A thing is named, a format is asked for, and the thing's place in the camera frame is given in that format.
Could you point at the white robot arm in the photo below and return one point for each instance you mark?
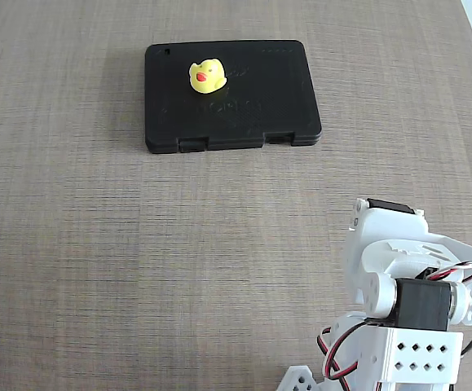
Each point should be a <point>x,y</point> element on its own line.
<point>423,358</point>

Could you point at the black plastic case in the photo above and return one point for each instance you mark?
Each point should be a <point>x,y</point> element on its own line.
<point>260,102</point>

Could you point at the yellow rubber duck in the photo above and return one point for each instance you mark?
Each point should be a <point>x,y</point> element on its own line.
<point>209,75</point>

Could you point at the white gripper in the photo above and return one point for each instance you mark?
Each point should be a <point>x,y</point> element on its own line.
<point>388,208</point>

